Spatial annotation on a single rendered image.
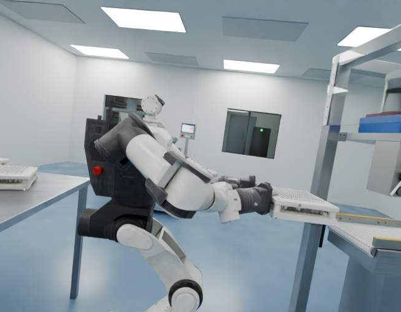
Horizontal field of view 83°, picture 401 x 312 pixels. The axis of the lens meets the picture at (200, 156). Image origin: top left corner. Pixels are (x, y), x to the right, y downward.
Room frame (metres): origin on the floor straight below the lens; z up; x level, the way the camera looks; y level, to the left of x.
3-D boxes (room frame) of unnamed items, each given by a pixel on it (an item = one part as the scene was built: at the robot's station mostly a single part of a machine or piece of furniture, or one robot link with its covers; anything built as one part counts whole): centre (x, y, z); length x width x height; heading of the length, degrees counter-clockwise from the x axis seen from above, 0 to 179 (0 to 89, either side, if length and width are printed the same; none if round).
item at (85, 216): (0.91, 0.31, 0.83); 0.28 x 0.13 x 0.18; 92
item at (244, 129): (5.85, -1.21, 1.43); 1.38 x 0.01 x 1.16; 84
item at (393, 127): (0.96, -0.81, 1.37); 0.21 x 0.20 x 0.09; 5
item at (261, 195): (0.82, -0.22, 1.02); 0.12 x 0.10 x 0.13; 125
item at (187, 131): (3.57, 0.25, 1.07); 0.23 x 0.10 x 0.62; 84
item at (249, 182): (1.00, -0.20, 1.02); 0.12 x 0.10 x 0.13; 85
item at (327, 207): (0.94, -0.41, 1.02); 0.25 x 0.24 x 0.02; 2
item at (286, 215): (0.94, -0.41, 0.97); 0.24 x 0.24 x 0.02; 2
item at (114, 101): (6.21, 2.15, 1.43); 1.32 x 0.01 x 1.11; 84
